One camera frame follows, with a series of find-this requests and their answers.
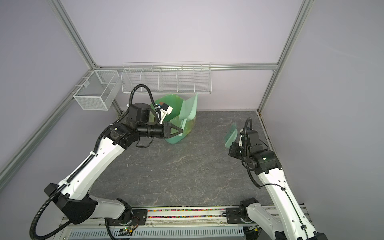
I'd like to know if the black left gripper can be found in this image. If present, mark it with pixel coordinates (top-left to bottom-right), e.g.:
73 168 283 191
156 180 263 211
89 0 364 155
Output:
138 121 183 139

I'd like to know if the mint green hand brush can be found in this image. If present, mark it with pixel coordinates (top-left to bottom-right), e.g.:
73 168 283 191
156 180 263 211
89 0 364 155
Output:
225 123 238 148

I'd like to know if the mint green dustpan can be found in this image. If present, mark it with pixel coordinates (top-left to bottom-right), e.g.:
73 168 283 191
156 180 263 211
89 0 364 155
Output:
179 94 198 137

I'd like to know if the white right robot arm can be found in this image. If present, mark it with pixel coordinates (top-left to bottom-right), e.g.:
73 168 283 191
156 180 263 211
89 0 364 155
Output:
226 118 327 240

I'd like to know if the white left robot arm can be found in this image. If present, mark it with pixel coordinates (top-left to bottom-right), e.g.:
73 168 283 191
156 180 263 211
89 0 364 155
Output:
29 84 183 240

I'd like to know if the green lined trash bin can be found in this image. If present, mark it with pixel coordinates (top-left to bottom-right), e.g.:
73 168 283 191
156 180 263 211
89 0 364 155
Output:
155 94 196 144

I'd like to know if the small white mesh basket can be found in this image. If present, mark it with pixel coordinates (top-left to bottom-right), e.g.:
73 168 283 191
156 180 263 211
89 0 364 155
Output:
74 70 121 111

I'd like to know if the long white wire basket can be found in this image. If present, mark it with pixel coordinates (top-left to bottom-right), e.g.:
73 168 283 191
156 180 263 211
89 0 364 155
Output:
121 62 212 94

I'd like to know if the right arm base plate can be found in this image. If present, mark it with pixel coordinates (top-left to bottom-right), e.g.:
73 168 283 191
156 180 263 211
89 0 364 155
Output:
223 206 251 224

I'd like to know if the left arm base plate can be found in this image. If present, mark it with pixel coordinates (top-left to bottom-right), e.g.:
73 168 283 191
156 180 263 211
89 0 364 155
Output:
107 209 148 226

